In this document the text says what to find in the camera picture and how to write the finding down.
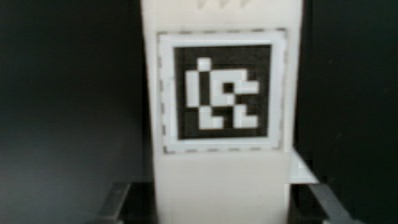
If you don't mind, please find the white marker sheet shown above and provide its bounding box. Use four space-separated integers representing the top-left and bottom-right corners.
289 152 317 184

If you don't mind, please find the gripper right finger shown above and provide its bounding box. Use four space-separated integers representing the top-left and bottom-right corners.
294 184 364 224

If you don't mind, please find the white desk leg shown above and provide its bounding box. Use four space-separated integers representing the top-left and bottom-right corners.
140 0 303 224

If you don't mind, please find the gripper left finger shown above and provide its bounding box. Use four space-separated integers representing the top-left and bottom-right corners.
86 182 131 224

